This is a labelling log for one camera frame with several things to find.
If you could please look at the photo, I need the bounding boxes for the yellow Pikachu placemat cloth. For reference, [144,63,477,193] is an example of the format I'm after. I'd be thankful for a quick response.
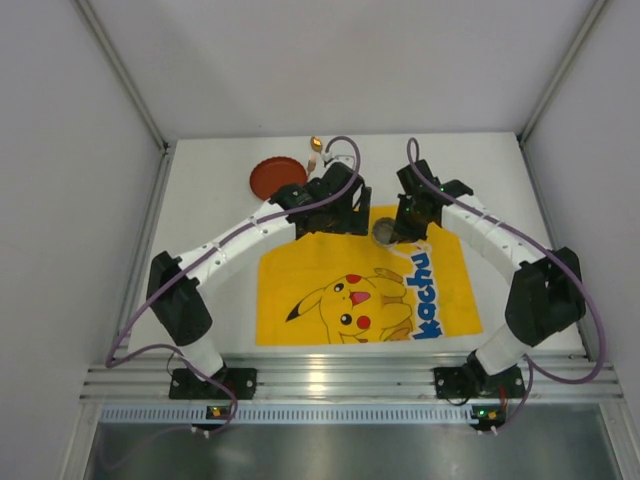
[256,225,483,346]

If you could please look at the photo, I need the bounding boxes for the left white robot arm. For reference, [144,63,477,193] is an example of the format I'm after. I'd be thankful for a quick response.
[145,163,372,379]

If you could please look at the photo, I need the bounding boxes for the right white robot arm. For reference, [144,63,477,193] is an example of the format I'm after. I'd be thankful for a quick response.
[392,160,586,393]

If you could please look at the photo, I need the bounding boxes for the gold fork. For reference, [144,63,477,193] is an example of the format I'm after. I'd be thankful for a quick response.
[306,153,318,177]

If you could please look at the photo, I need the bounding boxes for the gold spoon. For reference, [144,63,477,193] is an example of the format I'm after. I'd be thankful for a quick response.
[309,136,325,154]

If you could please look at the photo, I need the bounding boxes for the red round plate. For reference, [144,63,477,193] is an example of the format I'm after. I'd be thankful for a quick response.
[249,156,307,200]

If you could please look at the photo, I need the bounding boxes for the right aluminium frame post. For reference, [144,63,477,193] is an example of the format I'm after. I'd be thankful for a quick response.
[516,0,611,147]

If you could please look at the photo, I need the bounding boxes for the aluminium frame post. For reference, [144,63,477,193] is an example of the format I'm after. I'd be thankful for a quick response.
[71,0,169,152]
[516,0,611,147]

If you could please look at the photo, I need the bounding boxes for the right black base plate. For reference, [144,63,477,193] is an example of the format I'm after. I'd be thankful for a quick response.
[433,365,525,400]

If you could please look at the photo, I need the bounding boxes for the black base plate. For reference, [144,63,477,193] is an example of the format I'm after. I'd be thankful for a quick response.
[168,367,257,400]
[433,365,525,400]

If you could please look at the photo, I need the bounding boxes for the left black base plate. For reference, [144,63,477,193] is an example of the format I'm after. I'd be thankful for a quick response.
[168,367,257,400]

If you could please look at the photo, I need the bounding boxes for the aluminium mounting rail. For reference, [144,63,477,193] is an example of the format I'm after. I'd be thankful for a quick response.
[80,352,624,403]

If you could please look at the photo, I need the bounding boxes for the slotted grey cable duct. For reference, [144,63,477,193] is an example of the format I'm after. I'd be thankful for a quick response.
[100,404,505,425]

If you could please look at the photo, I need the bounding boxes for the left aluminium frame post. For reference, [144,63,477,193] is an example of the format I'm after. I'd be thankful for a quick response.
[71,0,169,152]

